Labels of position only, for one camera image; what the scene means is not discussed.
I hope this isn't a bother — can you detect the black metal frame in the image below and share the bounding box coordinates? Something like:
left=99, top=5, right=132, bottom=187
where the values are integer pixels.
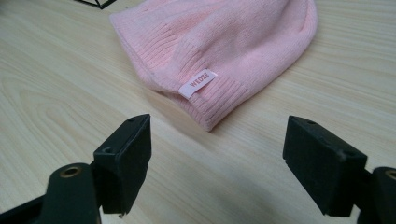
left=74, top=0, right=117, bottom=10

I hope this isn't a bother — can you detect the pink knitted beanie hat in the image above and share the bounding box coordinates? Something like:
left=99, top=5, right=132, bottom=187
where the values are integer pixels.
left=109, top=0, right=318, bottom=133

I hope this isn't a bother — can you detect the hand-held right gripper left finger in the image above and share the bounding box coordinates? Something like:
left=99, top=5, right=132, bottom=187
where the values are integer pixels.
left=92, top=113, right=153, bottom=216

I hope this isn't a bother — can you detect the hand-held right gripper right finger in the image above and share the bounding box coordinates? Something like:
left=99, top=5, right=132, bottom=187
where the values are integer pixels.
left=282, top=115, right=368, bottom=217

